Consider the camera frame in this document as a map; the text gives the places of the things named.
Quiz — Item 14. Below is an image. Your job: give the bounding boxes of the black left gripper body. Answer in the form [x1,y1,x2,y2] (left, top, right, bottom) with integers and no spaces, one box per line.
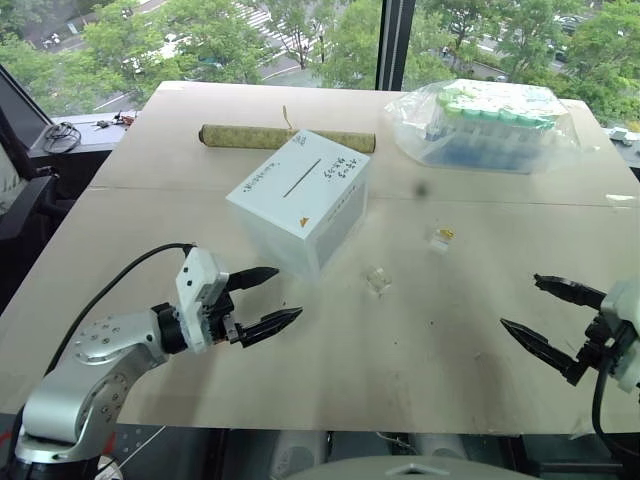
[202,287,249,349]

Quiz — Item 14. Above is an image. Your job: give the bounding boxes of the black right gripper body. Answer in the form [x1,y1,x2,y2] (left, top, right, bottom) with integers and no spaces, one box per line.
[577,307,631,374]

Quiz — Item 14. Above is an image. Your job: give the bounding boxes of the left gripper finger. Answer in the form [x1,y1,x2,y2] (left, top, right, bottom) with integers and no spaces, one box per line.
[227,266,280,293]
[237,306,304,350]

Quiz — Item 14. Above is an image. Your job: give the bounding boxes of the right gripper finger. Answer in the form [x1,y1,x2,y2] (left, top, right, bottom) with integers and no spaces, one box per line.
[532,273,609,311]
[499,318,589,386]

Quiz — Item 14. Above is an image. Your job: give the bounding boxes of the white slotted box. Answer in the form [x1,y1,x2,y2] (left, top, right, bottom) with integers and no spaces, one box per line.
[225,129,372,285]

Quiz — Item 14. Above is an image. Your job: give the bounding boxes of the small clear plastic piece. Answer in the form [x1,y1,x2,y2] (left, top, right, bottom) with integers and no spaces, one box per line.
[363,267,392,296]

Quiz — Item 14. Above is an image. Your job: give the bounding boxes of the grey rounded shape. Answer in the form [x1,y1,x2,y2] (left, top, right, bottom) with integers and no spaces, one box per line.
[272,430,331,474]

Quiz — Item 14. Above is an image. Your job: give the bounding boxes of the small yellow-capped clear piece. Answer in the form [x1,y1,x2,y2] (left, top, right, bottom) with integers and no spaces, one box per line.
[427,224,457,254]

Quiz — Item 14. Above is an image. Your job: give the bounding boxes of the brown cardboard tube roll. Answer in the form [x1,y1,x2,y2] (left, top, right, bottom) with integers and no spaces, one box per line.
[198,124,377,154]

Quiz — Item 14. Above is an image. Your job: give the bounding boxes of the grey robot torso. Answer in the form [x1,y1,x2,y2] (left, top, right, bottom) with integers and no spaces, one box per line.
[284,454,551,480]

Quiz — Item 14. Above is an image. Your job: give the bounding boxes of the green capped tube rack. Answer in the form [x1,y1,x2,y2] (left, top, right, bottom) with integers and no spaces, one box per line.
[422,82,561,174]

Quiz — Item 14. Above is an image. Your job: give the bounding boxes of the small tools on ledge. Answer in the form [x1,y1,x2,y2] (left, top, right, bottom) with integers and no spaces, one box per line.
[89,113,139,130]

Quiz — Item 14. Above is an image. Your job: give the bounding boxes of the black window ledge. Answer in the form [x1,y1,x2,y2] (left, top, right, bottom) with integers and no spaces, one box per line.
[29,112,141,157]

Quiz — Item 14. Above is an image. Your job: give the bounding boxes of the clear plastic bag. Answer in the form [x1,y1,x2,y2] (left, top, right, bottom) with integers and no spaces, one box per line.
[383,78,581,176]

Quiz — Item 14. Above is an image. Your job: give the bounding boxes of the black stand furniture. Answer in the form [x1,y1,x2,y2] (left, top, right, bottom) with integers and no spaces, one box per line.
[0,64,66,316]

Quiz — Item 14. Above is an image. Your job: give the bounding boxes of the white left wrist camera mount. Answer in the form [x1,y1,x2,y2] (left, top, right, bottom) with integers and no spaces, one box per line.
[174,246,231,355]

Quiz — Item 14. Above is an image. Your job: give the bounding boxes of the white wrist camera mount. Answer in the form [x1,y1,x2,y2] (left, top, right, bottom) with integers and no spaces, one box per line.
[599,278,640,396]
[174,246,231,355]

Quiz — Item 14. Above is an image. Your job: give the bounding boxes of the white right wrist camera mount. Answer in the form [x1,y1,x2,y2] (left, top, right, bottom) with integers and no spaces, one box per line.
[599,278,640,396]

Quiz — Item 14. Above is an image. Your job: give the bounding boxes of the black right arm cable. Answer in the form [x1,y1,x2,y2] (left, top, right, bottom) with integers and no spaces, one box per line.
[591,369,640,464]

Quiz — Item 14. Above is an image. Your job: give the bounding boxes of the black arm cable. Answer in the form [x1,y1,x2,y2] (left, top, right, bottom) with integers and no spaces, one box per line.
[43,242,196,376]
[591,369,640,464]

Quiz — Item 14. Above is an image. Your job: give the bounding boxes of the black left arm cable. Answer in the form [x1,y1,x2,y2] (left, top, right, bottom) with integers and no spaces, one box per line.
[43,242,196,376]

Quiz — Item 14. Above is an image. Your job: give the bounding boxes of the coiled black cable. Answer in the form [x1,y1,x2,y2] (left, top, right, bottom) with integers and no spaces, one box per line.
[42,121,82,154]

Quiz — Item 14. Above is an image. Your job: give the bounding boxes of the black window frame post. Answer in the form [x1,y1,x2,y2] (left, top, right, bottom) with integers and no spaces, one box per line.
[374,0,416,93]

